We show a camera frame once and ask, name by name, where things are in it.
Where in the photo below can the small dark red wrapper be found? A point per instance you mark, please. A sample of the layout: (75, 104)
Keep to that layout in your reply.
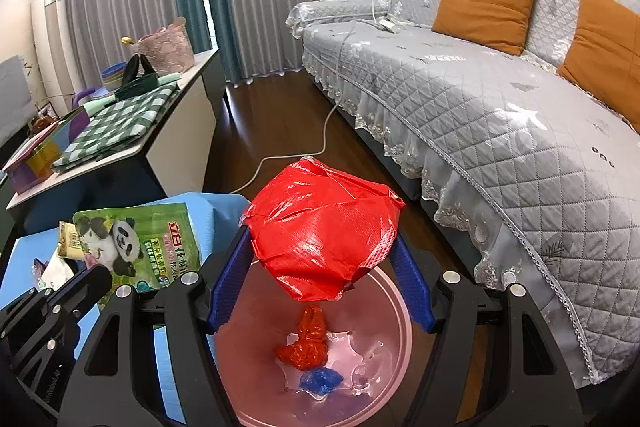
(39, 271)

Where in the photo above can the mint green folded cloth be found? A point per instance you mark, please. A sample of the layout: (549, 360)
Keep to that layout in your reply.
(100, 103)

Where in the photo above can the white tissue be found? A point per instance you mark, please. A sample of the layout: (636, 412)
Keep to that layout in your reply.
(57, 272)

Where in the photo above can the dark green bag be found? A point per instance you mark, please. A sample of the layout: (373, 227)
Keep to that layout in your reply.
(137, 84)

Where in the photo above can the white power strip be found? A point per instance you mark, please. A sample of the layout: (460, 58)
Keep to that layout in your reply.
(389, 25)

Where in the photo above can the small yellow carton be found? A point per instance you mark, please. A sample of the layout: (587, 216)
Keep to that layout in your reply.
(70, 242)

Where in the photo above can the grey quilted sofa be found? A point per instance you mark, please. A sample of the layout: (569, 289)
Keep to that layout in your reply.
(450, 107)

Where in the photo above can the grey panel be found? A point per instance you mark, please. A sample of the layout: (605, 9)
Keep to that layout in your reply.
(15, 97)

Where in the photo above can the pink woven basket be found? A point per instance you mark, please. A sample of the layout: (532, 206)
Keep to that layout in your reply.
(167, 47)

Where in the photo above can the pink plastic bin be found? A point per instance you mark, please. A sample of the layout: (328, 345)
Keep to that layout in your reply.
(370, 307)

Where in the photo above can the red plastic bag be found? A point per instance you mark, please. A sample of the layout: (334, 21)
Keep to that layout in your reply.
(320, 232)

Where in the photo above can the blue table cover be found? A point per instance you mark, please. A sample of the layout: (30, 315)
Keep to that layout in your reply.
(205, 217)

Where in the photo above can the crumpled blue wrapper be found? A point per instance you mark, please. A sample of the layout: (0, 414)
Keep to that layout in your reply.
(320, 379)

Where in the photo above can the green panda print packet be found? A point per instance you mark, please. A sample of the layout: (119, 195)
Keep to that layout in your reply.
(135, 242)

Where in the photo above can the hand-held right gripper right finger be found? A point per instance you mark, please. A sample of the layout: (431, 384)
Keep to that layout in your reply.
(412, 279)

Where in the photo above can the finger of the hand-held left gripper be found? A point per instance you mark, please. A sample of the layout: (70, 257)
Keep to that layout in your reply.
(87, 282)

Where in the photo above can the white standing air conditioner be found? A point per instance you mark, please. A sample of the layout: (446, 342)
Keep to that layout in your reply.
(52, 37)

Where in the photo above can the orange cushion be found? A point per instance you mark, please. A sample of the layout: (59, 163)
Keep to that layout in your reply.
(482, 9)
(605, 52)

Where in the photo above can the white desk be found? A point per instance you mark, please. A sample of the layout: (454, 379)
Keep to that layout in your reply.
(175, 129)

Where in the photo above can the crumpled red wrapper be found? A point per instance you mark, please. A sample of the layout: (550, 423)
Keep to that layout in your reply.
(305, 342)

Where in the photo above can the stack of pastel bowls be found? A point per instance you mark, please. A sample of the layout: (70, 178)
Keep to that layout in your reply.
(114, 77)

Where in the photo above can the purple storage box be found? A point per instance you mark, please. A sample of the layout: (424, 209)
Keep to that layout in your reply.
(30, 167)

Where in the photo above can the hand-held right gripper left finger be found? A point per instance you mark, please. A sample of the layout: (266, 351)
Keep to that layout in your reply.
(227, 279)

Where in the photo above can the green checked cloth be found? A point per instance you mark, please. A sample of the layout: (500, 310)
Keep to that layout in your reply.
(110, 127)

